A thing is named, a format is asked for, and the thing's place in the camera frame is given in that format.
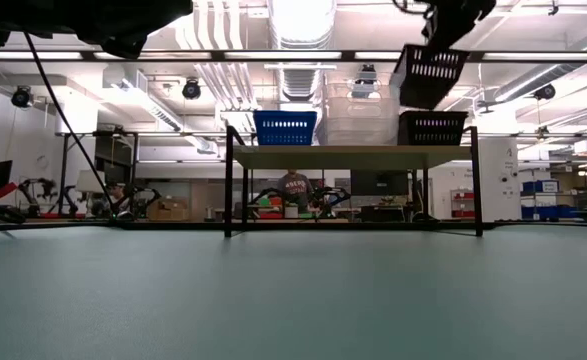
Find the black wall monitor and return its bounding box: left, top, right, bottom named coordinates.
left=350, top=169, right=410, bottom=197

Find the black background rig frame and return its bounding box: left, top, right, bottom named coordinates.
left=55, top=130, right=139, bottom=217

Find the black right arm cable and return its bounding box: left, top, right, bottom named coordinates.
left=391, top=0, right=430, bottom=15

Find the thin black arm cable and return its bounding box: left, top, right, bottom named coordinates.
left=24, top=32, right=119, bottom=220

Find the rack with red bins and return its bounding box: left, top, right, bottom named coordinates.
left=450, top=188, right=477, bottom=220

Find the brown cardboard box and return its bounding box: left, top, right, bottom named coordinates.
left=147, top=197, right=189, bottom=221

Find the white room pillar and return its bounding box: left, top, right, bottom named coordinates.
left=477, top=137, right=520, bottom=224

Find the black ceiling cord reel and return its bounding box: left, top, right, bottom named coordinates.
left=532, top=83, right=557, bottom=102
left=10, top=84, right=35, bottom=109
left=355, top=63, right=379, bottom=99
left=181, top=78, right=203, bottom=101

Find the teal table mat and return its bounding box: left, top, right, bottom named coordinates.
left=0, top=225, right=587, bottom=360

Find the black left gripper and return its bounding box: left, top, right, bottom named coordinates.
left=77, top=0, right=194, bottom=60

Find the wooden shelf black metal frame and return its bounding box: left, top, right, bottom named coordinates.
left=224, top=124, right=484, bottom=239

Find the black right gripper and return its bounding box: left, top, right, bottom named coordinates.
left=421, top=0, right=497, bottom=50

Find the blue storage bin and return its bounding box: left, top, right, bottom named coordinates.
left=520, top=204, right=579, bottom=221

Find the blue bin white label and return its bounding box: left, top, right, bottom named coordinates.
left=521, top=179, right=561, bottom=195

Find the blue slotted plastic basket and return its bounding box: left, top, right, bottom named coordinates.
left=255, top=116, right=317, bottom=147

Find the clear plastic bin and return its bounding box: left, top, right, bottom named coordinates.
left=316, top=97, right=403, bottom=147
left=321, top=82, right=400, bottom=101

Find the person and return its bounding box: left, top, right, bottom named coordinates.
left=276, top=171, right=315, bottom=211

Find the blue lid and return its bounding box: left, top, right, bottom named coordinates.
left=252, top=110, right=319, bottom=120

